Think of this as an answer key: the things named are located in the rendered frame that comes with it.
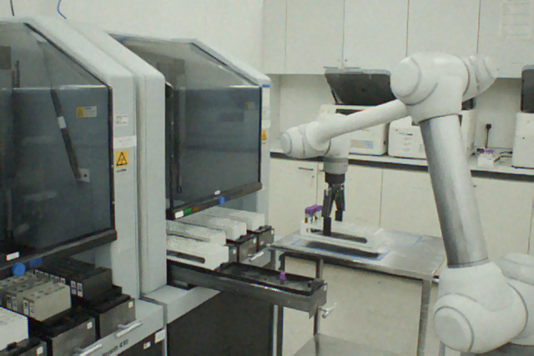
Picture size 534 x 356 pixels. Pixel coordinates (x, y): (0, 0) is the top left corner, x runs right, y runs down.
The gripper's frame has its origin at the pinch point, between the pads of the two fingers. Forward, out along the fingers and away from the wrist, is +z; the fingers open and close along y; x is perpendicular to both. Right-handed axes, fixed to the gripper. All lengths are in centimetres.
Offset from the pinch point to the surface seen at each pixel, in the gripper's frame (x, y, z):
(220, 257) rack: 22.7, -39.5, 5.0
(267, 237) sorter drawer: 32.0, 6.7, 11.5
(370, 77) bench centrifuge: 60, 204, -58
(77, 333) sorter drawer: 28, -94, 10
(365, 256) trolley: -15.0, -4.7, 7.6
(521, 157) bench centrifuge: -51, 194, -8
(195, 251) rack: 30, -44, 3
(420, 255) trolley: -31.4, 6.6, 7.6
